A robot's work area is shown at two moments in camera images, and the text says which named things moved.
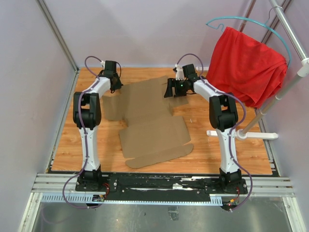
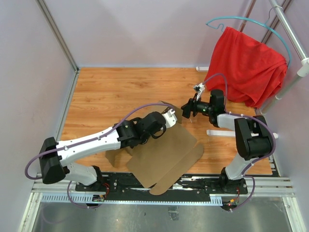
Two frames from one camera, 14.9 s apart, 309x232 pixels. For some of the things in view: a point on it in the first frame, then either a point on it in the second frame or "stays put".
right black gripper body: x=180 y=88 to x=201 y=107
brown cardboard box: x=148 y=133 to x=159 y=164
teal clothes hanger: x=265 y=23 stays put
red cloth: x=247 y=68 stays put
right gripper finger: x=171 y=82 to x=186 y=112
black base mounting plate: x=161 y=185 stays put
